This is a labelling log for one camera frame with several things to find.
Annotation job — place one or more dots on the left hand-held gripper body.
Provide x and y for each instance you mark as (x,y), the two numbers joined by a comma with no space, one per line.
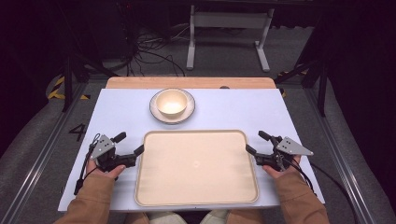
(104,148)

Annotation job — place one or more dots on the white metal stand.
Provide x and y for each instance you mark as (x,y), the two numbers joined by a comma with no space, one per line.
(230,20)

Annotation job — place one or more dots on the person's right hand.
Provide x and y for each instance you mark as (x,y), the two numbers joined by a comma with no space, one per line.
(275,171)

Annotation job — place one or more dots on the black tripod stand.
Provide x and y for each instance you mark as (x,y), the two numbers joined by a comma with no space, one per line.
(69,81)
(322,87)

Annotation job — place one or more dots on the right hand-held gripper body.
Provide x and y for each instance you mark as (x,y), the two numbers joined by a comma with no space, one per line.
(285,151)

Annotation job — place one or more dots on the aluminium floor rail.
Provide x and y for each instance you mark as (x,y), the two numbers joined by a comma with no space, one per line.
(40,158)
(342,161)

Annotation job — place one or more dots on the person's left hand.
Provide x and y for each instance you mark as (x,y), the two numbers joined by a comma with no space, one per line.
(107,172)

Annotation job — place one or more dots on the wooden table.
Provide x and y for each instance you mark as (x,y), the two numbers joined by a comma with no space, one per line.
(186,82)

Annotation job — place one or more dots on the yellow black floor tape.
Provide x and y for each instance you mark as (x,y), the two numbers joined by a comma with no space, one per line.
(288,74)

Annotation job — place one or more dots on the white plate with dark rim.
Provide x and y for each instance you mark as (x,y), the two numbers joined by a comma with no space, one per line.
(190,110)

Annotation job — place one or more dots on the beige rectangular tray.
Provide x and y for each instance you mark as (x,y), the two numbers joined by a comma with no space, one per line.
(196,169)

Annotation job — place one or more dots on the pale blue table board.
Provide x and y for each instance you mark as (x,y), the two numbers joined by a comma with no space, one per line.
(243,109)

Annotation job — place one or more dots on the cream bowl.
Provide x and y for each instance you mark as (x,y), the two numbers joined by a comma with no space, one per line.
(172,103)

